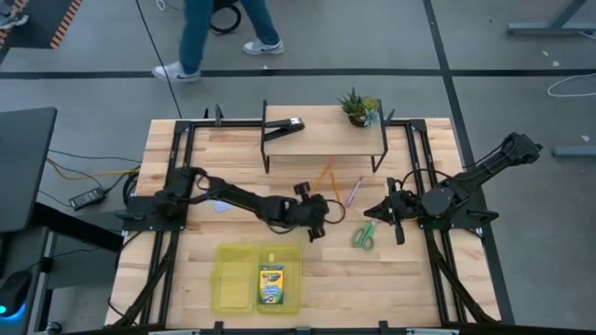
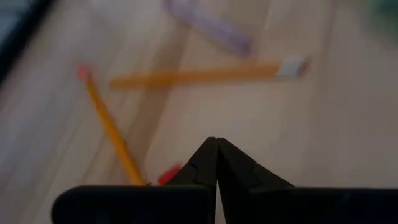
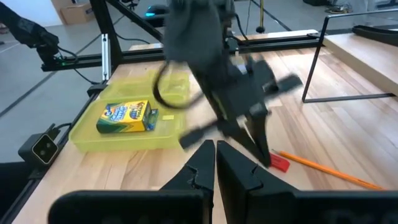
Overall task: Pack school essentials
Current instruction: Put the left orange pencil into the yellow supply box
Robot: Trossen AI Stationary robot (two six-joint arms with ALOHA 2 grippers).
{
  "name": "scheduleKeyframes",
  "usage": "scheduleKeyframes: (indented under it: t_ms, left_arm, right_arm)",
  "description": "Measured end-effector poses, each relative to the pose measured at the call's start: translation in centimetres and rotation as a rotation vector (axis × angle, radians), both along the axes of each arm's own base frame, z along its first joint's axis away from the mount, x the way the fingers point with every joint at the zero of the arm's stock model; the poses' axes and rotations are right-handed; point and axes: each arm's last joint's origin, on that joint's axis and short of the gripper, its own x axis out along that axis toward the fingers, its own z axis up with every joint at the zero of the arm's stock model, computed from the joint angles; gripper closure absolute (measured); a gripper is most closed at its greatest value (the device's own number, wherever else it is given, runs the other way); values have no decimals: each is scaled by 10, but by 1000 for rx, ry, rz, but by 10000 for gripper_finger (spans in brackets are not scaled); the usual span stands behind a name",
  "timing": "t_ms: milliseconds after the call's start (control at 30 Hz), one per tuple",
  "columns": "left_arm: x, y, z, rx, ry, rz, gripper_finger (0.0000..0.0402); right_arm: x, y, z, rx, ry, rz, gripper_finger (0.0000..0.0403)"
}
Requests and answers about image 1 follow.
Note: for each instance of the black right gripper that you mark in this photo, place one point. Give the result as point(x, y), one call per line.
point(402, 205)

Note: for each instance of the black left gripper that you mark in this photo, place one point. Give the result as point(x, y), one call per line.
point(312, 209)

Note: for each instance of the green scissors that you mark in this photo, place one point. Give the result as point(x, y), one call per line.
point(363, 237)

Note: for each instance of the purple pen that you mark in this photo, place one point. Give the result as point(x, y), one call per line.
point(354, 191)

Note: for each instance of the Crayola crayon box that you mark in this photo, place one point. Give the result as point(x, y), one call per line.
point(271, 285)

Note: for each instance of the white notepad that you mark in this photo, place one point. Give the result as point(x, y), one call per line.
point(222, 207)

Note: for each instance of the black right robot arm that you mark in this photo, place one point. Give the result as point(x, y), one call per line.
point(489, 163)

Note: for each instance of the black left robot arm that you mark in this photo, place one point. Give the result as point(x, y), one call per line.
point(242, 197)

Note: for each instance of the wooden riser shelf black legs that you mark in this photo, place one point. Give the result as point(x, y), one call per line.
point(326, 135)

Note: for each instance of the yellow transparent pencil case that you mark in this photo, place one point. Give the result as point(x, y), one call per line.
point(233, 279)

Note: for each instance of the small potted succulent plant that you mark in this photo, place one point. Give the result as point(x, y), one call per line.
point(359, 109)

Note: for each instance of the short grey desk foot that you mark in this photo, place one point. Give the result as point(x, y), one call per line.
point(575, 151)

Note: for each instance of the person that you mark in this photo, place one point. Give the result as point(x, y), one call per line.
point(191, 37)
point(11, 21)

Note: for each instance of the black power adapter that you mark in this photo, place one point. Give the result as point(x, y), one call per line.
point(87, 198)

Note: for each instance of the long grey desk foot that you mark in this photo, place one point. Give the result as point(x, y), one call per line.
point(549, 29)

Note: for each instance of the black computer mouse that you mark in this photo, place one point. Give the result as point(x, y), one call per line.
point(14, 290)

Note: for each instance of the black orange-striped floor mat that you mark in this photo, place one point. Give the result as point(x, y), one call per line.
point(42, 18)

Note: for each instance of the black aluminium table frame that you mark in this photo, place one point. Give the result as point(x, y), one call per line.
point(233, 123)

